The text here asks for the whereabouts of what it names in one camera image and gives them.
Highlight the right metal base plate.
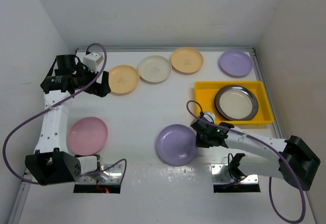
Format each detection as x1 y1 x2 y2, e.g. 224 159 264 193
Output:
211 163 259 185

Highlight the aluminium left rail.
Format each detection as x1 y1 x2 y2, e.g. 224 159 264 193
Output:
8 182 31 224

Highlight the yellow plastic bin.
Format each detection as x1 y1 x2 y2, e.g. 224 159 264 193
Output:
195 81 274 125

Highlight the purple plate front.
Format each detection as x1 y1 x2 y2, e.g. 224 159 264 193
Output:
155 124 198 166

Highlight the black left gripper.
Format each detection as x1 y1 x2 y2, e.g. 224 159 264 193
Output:
71 62 110 97

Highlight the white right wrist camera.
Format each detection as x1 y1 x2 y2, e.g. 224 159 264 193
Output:
200 111 215 124

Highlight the purple plate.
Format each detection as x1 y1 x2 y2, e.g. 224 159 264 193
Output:
219 50 253 77
155 124 198 166

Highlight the pink plate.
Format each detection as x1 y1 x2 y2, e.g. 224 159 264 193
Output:
67 117 108 156

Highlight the orange plate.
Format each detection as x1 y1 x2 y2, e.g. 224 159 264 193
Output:
170 47 204 74
108 65 140 94

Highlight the steel plate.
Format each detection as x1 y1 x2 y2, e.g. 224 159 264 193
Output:
214 85 259 121

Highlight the aluminium back rail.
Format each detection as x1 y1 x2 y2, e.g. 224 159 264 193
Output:
75 46 255 53

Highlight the cream plate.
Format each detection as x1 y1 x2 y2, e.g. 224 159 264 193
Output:
137 55 172 83

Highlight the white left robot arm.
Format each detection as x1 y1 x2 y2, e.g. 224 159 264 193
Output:
25 51 111 186

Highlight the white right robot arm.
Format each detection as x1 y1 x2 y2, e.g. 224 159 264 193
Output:
191 120 320 191

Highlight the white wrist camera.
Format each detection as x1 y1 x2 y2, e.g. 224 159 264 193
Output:
83 52 104 72
200 111 215 124

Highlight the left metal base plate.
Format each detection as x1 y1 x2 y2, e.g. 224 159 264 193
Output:
75 163 124 185

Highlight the metal base plate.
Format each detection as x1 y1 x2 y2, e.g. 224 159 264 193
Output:
211 163 259 185
75 163 124 185

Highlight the orange plate back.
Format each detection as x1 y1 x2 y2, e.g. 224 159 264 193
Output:
170 47 204 74

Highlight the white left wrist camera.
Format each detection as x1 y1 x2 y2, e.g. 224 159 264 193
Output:
83 52 104 72

